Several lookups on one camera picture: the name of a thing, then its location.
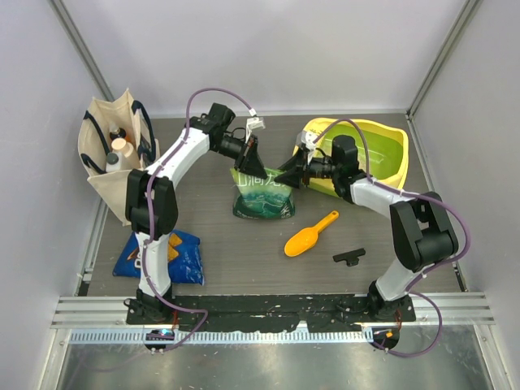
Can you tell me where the green cat litter bag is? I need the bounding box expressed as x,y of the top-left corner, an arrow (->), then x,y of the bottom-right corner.
230,168 -> 296,219

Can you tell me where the grey capped bottle in tote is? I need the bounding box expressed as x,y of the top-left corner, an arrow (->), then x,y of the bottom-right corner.
106,152 -> 127,173

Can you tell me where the beige canvas tote bag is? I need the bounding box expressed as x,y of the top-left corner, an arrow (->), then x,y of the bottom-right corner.
77,90 -> 161,226

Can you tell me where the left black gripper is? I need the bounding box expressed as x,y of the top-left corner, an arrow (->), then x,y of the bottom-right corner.
211,133 -> 267,179

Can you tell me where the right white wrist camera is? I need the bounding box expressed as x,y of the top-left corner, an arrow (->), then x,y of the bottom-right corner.
297,130 -> 318,164

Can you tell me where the blue Doritos chip bag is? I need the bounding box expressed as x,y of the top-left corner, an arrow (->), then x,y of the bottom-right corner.
112,230 -> 205,285

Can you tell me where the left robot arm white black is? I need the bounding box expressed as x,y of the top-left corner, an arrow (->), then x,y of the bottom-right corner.
124,103 -> 267,325

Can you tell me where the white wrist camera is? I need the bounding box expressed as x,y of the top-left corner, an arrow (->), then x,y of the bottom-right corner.
297,130 -> 318,164
245,108 -> 266,142

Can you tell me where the black bag clip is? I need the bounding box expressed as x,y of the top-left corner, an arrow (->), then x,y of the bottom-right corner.
332,248 -> 366,267

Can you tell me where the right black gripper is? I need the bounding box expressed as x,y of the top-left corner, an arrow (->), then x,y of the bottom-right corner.
276,147 -> 341,189

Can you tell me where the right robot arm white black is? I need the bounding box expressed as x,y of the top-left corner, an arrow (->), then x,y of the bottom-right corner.
275,135 -> 458,321

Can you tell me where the white bottle in tote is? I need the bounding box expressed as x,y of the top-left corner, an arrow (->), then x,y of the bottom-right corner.
111,138 -> 135,158

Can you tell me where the yellow plastic scoop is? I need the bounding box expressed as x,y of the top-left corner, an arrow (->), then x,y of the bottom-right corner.
284,210 -> 340,257

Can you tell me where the aluminium rail frame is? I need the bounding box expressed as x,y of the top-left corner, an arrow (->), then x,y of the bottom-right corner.
51,292 -> 495,349

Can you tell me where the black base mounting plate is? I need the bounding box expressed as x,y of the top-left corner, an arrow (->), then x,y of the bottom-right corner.
123,294 -> 416,333

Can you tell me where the yellow green litter box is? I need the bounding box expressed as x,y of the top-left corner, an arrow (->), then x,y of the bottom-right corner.
303,118 -> 410,189

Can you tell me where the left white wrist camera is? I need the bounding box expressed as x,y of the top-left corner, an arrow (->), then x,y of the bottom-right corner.
245,108 -> 266,142

